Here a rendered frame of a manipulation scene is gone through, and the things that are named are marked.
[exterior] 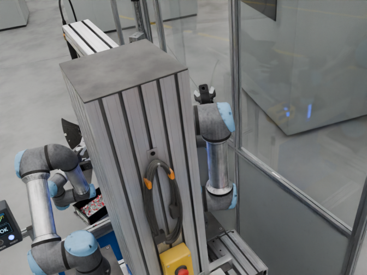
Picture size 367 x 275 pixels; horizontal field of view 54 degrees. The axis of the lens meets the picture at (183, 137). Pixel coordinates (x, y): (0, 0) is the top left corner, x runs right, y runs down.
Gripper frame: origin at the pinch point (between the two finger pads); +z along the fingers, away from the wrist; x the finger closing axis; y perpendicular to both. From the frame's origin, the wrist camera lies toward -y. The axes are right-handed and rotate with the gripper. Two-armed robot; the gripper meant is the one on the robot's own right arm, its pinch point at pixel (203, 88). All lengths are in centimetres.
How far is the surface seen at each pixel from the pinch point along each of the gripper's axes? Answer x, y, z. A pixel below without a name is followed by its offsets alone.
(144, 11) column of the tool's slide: -28, -28, 69
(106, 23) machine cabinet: -169, 100, 543
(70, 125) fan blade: -91, 19, 29
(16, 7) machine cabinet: -373, 47, 651
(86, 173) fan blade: -82, 37, -2
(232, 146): 9.1, 48.1, 6.5
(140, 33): -34, -16, 66
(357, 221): 53, 43, -70
